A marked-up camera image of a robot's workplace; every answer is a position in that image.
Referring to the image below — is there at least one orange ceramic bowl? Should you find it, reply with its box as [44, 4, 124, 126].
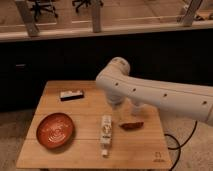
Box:
[36, 113, 75, 149]

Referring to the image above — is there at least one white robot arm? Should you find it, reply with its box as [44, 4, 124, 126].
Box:
[96, 57, 213, 126]

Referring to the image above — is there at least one white tube bottle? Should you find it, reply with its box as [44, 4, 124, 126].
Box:
[100, 115, 112, 157]

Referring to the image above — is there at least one dark red chili pepper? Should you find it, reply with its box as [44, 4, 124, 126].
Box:
[119, 122, 144, 131]

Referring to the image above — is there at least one right office chair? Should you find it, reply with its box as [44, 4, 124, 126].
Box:
[72, 0, 104, 13]

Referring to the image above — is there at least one office chair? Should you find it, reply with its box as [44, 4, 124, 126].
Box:
[72, 0, 104, 13]
[28, 0, 58, 21]

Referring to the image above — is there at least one left office chair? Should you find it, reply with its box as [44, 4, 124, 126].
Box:
[28, 0, 58, 21]

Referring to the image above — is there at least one middle metal post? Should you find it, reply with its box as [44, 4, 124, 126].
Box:
[91, 0, 101, 33]

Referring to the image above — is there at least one metal post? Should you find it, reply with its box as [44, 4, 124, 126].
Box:
[91, 0, 101, 33]
[15, 0, 39, 37]
[182, 0, 203, 27]

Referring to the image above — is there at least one black cable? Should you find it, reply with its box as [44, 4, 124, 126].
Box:
[163, 120, 199, 171]

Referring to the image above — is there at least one left metal post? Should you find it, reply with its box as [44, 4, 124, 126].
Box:
[15, 0, 39, 37]

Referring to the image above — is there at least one right metal post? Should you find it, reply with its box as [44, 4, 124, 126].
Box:
[182, 0, 203, 27]

